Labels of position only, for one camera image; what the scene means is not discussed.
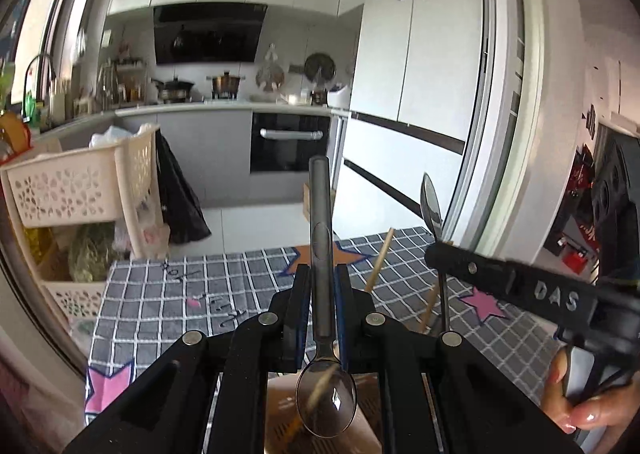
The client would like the beige plastic utensil holder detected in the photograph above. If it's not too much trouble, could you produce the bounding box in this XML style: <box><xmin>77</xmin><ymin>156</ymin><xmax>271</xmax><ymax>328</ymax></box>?
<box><xmin>264</xmin><ymin>371</ymin><xmax>385</xmax><ymax>454</ymax></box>

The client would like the grey checked star tablecloth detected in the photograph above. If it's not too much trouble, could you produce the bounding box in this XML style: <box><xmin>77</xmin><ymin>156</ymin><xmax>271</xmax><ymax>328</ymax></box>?
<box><xmin>82</xmin><ymin>226</ymin><xmax>572</xmax><ymax>437</ymax></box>

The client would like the grey kitchen counter cabinet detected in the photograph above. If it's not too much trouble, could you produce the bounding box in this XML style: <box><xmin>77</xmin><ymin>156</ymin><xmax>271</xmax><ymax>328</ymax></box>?
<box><xmin>39</xmin><ymin>101</ymin><xmax>352</xmax><ymax>208</ymax></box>

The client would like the white kitchen appliance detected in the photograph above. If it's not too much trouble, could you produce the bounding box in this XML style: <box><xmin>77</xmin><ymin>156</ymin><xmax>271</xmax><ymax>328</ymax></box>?
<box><xmin>324</xmin><ymin>86</ymin><xmax>352</xmax><ymax>110</ymax></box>

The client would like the yellow woven basket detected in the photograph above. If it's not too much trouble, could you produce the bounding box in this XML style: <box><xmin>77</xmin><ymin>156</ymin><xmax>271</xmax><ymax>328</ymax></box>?
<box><xmin>0</xmin><ymin>111</ymin><xmax>32</xmax><ymax>156</ymax></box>

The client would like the kitchen faucet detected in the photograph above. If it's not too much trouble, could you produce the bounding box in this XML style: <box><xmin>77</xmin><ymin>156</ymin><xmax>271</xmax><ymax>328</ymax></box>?
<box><xmin>22</xmin><ymin>53</ymin><xmax>56</xmax><ymax>121</ymax></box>

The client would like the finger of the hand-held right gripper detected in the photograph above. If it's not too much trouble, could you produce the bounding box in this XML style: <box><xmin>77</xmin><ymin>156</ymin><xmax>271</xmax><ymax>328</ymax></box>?
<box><xmin>423</xmin><ymin>240</ymin><xmax>517</xmax><ymax>296</ymax></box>

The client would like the white refrigerator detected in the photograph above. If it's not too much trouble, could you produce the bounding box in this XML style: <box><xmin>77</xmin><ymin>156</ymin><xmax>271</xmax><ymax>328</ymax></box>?
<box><xmin>334</xmin><ymin>0</ymin><xmax>495</xmax><ymax>236</ymax></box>

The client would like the person's right hand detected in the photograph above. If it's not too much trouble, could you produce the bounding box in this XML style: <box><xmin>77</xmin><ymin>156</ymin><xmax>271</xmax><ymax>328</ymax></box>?
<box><xmin>542</xmin><ymin>348</ymin><xmax>640</xmax><ymax>436</ymax></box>

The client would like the plastic bag of greens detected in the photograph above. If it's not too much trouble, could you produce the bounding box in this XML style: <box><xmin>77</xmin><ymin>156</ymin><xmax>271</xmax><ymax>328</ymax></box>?
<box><xmin>67</xmin><ymin>221</ymin><xmax>119</xmax><ymax>283</ymax></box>

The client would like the dark metal spoon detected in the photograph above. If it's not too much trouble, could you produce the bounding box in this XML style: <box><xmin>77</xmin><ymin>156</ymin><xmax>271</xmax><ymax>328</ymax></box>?
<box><xmin>294</xmin><ymin>155</ymin><xmax>359</xmax><ymax>439</ymax></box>
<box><xmin>419</xmin><ymin>173</ymin><xmax>454</xmax><ymax>338</ymax></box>

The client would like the wooden chopstick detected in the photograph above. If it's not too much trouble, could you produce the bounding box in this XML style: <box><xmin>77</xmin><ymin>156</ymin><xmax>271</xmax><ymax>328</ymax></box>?
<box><xmin>364</xmin><ymin>227</ymin><xmax>397</xmax><ymax>294</ymax></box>
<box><xmin>418</xmin><ymin>283</ymin><xmax>440</xmax><ymax>336</ymax></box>

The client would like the white plastic bag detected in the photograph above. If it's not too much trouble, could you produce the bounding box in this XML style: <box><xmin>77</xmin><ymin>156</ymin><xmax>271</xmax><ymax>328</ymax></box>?
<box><xmin>89</xmin><ymin>123</ymin><xmax>152</xmax><ymax>148</ymax></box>

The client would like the round wall trivet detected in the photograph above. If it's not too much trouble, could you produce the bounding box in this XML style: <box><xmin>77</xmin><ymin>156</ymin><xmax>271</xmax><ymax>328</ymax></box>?
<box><xmin>254</xmin><ymin>44</ymin><xmax>286</xmax><ymax>93</ymax></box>

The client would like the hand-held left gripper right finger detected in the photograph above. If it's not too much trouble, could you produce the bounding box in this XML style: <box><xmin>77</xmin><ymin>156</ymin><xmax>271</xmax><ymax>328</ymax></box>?
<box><xmin>335</xmin><ymin>264</ymin><xmax>585</xmax><ymax>454</ymax></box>

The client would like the white sliding door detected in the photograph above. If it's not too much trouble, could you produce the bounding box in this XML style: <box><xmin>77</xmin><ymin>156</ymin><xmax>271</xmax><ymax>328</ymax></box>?
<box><xmin>442</xmin><ymin>0</ymin><xmax>547</xmax><ymax>256</ymax></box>

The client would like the black wok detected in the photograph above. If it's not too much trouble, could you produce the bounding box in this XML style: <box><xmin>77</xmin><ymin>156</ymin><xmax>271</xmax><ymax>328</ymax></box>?
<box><xmin>150</xmin><ymin>76</ymin><xmax>196</xmax><ymax>103</ymax></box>

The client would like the copper cooking pot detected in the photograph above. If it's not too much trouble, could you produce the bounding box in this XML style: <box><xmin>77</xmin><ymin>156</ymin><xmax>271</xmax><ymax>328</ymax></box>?
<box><xmin>206</xmin><ymin>70</ymin><xmax>246</xmax><ymax>100</ymax></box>

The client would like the black plastic bag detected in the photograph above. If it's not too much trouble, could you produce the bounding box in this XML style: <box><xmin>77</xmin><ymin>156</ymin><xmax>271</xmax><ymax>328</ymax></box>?
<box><xmin>154</xmin><ymin>129</ymin><xmax>214</xmax><ymax>246</ymax></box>

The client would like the black range hood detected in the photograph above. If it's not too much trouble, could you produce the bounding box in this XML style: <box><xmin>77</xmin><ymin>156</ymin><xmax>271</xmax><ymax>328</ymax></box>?
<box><xmin>152</xmin><ymin>4</ymin><xmax>269</xmax><ymax>67</ymax></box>

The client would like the cream plastic basket cart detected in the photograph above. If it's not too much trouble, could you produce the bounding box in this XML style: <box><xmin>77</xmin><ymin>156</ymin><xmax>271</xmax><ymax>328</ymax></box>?
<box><xmin>0</xmin><ymin>123</ymin><xmax>167</xmax><ymax>331</ymax></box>

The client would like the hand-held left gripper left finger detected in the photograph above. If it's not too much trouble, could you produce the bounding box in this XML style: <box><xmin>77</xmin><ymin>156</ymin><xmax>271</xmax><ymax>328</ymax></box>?
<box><xmin>64</xmin><ymin>264</ymin><xmax>314</xmax><ymax>454</ymax></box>

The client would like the black built-in oven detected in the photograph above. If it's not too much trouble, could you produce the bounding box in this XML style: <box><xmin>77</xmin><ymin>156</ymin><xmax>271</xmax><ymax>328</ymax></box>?
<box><xmin>248</xmin><ymin>111</ymin><xmax>333</xmax><ymax>174</ymax></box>

